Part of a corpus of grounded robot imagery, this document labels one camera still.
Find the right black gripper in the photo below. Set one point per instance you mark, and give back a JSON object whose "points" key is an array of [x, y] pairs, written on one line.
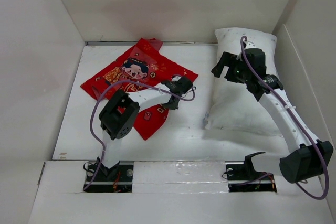
{"points": [[227, 59]]}

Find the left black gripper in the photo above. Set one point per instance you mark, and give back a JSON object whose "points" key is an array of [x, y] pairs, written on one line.
{"points": [[171, 106]]}

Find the red cartoon print pillowcase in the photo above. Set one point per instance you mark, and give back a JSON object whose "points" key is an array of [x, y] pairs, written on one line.
{"points": [[141, 63]]}

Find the white pillow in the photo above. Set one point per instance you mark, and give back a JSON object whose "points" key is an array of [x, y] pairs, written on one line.
{"points": [[234, 107]]}

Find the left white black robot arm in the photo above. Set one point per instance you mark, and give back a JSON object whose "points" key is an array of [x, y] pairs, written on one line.
{"points": [[119, 114]]}

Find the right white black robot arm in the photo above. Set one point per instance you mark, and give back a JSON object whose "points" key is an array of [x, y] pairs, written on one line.
{"points": [[309, 156]]}

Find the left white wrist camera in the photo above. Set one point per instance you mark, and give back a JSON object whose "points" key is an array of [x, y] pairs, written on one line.
{"points": [[176, 78]]}

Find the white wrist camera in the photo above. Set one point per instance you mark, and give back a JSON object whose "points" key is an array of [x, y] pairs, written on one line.
{"points": [[244, 45], [176, 78]]}

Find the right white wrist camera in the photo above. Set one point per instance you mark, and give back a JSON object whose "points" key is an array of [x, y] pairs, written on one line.
{"points": [[244, 45]]}

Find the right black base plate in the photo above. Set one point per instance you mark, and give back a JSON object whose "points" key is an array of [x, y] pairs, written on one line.
{"points": [[242, 181]]}

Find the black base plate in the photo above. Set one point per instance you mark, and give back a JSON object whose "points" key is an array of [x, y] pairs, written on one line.
{"points": [[242, 181], [118, 179]]}

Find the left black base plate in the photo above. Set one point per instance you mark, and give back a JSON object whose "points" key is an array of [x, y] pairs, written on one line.
{"points": [[118, 179]]}

